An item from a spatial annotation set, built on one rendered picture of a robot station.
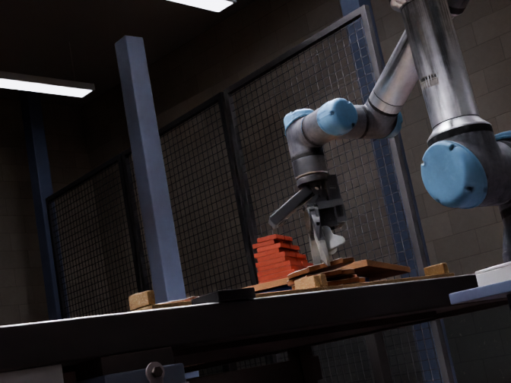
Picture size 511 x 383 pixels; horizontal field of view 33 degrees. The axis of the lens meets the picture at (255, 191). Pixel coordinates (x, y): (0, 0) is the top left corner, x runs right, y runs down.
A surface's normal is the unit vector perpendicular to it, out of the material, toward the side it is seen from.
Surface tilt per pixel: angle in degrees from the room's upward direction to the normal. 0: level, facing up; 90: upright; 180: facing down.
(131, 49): 90
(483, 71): 90
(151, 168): 90
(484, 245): 90
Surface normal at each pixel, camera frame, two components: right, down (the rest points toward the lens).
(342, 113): 0.51, -0.28
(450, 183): -0.80, 0.17
